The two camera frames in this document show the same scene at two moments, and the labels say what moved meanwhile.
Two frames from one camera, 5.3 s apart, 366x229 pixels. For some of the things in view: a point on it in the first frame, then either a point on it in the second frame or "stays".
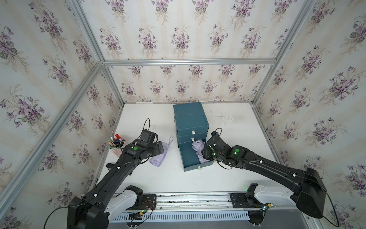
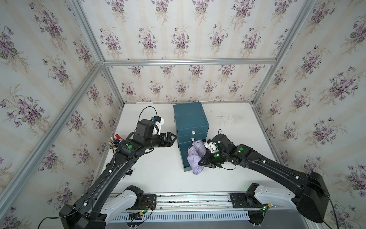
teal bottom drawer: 189,159 stays
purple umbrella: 157,160 → 194,157
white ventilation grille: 181,216 stays
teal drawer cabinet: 192,126 stays
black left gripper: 157,150 → 168,142
